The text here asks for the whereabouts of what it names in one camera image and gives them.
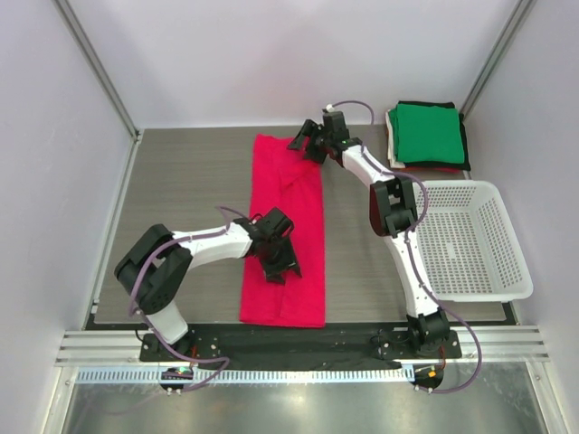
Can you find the white folded t shirt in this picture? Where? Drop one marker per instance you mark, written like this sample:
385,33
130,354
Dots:
391,123

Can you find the aluminium frame post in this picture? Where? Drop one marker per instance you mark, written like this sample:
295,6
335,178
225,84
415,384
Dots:
499,50
79,35

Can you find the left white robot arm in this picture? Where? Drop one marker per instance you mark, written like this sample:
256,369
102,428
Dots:
154,268

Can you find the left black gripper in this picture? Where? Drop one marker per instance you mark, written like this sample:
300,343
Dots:
274,272

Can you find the white plastic basket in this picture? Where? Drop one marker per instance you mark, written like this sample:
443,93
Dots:
468,244

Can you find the left aluminium frame post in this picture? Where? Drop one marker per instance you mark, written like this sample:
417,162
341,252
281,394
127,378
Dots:
79,35

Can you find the perforated cable duct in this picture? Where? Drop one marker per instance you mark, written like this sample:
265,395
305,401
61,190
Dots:
181,375

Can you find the black folded t shirt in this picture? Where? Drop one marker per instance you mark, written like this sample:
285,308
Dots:
466,149

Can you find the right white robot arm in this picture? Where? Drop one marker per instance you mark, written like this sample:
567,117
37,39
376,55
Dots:
393,216

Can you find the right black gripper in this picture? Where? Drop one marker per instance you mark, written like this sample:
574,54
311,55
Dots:
308,130

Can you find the right aluminium frame post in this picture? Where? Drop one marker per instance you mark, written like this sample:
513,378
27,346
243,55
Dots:
499,50

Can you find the red folded t shirt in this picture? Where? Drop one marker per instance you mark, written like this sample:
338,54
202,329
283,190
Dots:
432,169

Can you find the aluminium rail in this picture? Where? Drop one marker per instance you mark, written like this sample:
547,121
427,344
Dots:
100,348

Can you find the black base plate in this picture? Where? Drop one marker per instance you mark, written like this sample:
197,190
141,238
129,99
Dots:
335,347

